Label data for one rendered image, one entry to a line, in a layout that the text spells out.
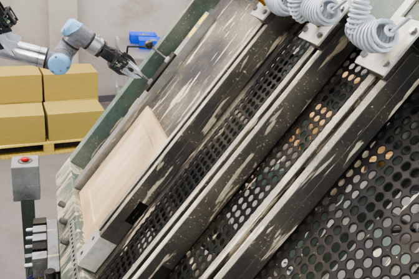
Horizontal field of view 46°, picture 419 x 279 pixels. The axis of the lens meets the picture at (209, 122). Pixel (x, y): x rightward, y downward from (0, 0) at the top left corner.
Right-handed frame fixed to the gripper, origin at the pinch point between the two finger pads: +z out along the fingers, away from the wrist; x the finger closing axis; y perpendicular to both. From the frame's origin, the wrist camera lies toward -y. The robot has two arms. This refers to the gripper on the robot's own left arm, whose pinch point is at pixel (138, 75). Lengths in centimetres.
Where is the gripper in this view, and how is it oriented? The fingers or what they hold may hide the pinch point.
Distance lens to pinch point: 206.1
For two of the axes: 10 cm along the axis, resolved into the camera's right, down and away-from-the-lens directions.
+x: 6.2, -7.8, -1.1
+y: 3.0, 3.7, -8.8
